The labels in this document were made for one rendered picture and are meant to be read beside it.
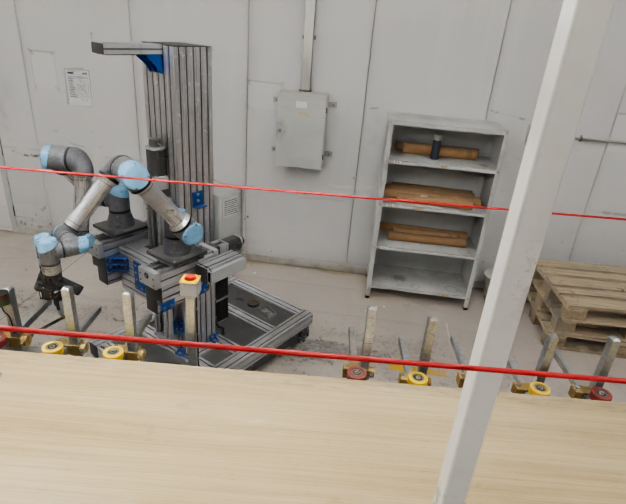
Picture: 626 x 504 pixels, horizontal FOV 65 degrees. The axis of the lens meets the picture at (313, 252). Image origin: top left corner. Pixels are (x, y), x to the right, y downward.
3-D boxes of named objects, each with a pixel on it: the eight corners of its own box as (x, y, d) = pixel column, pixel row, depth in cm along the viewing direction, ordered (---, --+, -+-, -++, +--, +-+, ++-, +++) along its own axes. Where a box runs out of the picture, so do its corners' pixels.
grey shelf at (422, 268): (365, 274, 475) (387, 111, 409) (459, 286, 469) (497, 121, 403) (364, 297, 435) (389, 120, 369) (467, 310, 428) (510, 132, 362)
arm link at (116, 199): (125, 212, 274) (123, 189, 268) (101, 210, 275) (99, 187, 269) (134, 205, 285) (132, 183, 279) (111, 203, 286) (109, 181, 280)
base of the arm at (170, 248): (179, 242, 268) (178, 225, 264) (197, 250, 260) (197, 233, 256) (156, 250, 257) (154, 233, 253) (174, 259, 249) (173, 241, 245)
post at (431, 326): (409, 404, 221) (428, 314, 201) (417, 405, 221) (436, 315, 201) (410, 410, 218) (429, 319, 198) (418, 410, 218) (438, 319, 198)
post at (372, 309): (355, 395, 220) (368, 303, 200) (363, 395, 220) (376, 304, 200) (355, 400, 217) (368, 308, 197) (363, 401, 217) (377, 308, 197)
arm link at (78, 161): (101, 149, 242) (97, 247, 248) (79, 147, 242) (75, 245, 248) (89, 147, 230) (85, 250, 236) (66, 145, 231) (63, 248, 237)
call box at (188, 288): (184, 289, 202) (184, 273, 199) (201, 291, 202) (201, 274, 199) (179, 298, 196) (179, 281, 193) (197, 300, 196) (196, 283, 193)
